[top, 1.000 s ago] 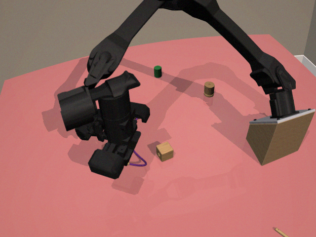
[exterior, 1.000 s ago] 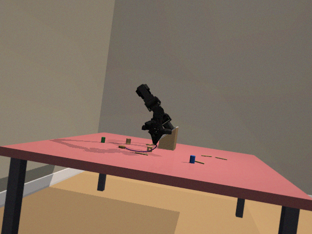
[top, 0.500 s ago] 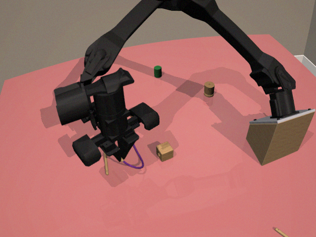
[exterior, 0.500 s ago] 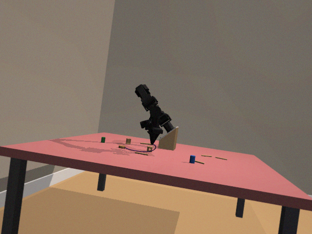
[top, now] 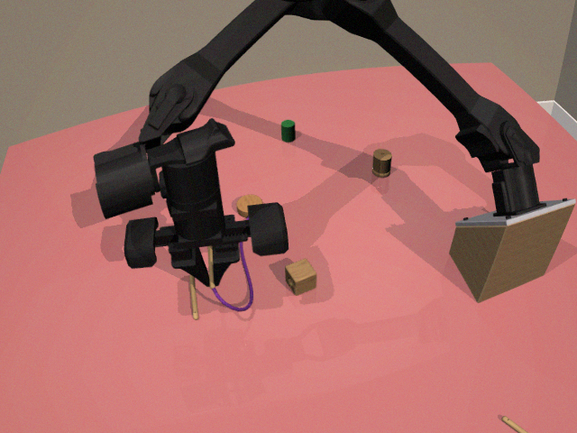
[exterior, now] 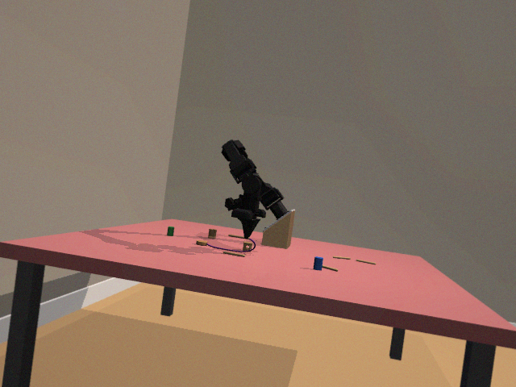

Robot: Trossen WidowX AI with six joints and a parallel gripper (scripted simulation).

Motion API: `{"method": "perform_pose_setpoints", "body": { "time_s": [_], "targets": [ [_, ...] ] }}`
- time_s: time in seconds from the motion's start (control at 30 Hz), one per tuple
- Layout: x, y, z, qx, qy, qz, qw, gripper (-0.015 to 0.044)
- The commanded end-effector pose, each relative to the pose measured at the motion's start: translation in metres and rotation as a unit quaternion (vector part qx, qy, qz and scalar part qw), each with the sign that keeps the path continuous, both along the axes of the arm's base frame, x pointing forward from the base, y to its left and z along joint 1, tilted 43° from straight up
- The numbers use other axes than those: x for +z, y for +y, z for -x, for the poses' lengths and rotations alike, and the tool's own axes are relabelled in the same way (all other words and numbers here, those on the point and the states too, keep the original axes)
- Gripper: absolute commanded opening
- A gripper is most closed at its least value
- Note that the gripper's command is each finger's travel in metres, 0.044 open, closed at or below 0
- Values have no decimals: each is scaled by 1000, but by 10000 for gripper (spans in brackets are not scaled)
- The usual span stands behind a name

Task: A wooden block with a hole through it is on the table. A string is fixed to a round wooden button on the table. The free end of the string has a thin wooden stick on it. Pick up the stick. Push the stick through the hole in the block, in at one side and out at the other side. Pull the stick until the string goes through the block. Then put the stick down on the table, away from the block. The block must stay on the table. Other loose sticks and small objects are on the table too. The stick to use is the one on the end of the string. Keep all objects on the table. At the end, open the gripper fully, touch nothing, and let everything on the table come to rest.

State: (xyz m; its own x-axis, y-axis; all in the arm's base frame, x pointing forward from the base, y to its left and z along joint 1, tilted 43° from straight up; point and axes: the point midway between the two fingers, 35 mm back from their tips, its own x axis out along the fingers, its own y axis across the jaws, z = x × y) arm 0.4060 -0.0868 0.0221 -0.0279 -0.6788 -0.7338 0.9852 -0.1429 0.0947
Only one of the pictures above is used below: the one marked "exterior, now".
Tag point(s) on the blue cylinder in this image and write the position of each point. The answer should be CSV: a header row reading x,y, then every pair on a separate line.
x,y
318,263

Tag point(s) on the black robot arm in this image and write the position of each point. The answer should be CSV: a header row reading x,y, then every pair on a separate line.
x,y
244,169

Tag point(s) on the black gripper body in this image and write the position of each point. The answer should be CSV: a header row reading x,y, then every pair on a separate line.
x,y
250,208

